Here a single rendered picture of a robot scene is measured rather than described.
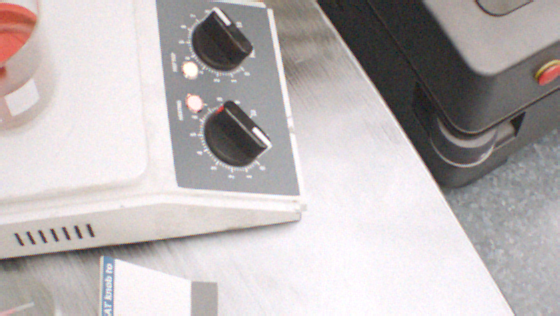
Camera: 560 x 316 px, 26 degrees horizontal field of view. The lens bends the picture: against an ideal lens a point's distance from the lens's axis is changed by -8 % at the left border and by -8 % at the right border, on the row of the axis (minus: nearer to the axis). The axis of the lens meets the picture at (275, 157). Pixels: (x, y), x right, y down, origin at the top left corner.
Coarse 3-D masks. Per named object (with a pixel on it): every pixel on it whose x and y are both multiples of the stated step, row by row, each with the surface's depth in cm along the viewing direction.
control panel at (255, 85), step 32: (160, 0) 69; (192, 0) 70; (160, 32) 68; (192, 32) 69; (256, 32) 71; (256, 64) 70; (224, 96) 68; (256, 96) 69; (192, 128) 66; (288, 128) 69; (192, 160) 65; (256, 160) 67; (288, 160) 68; (256, 192) 66; (288, 192) 67
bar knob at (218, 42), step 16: (208, 16) 68; (224, 16) 68; (208, 32) 69; (224, 32) 68; (240, 32) 68; (208, 48) 68; (224, 48) 68; (240, 48) 68; (208, 64) 68; (224, 64) 68; (240, 64) 69
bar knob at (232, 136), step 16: (224, 112) 66; (240, 112) 66; (208, 128) 66; (224, 128) 66; (240, 128) 66; (256, 128) 66; (208, 144) 66; (224, 144) 66; (240, 144) 66; (256, 144) 66; (224, 160) 66; (240, 160) 66
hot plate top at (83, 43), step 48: (48, 0) 66; (96, 0) 66; (96, 48) 65; (96, 96) 64; (0, 144) 63; (48, 144) 63; (96, 144) 63; (144, 144) 63; (0, 192) 62; (48, 192) 62
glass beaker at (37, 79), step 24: (0, 0) 61; (24, 0) 60; (24, 48) 56; (48, 48) 60; (0, 72) 56; (24, 72) 58; (48, 72) 61; (0, 96) 59; (24, 96) 60; (48, 96) 62; (0, 120) 61; (24, 120) 62
